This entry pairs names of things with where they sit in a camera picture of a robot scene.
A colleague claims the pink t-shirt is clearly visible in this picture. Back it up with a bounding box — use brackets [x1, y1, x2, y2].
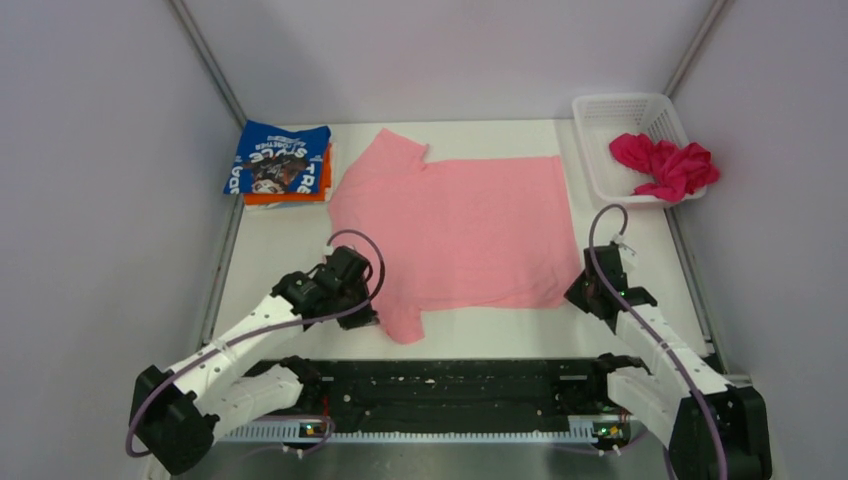
[328, 129, 581, 344]

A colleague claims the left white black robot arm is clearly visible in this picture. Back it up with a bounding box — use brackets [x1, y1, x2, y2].
[125, 246, 381, 476]

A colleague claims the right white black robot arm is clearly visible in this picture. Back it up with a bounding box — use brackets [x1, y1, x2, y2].
[565, 243, 773, 479]

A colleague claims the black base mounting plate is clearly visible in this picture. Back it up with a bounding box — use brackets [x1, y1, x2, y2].
[228, 357, 677, 437]

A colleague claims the orange folded t-shirt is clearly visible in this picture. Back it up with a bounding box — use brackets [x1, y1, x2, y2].
[244, 143, 335, 209]

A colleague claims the blue printed folded t-shirt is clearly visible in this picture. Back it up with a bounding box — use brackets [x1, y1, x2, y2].
[223, 120, 332, 195]

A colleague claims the magenta crumpled t-shirt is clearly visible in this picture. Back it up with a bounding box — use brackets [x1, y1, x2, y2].
[609, 133, 721, 203]

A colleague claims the white plastic laundry basket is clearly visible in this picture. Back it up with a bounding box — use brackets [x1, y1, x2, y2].
[572, 93, 708, 208]

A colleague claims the aluminium front rail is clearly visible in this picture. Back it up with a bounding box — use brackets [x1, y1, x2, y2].
[224, 414, 612, 445]

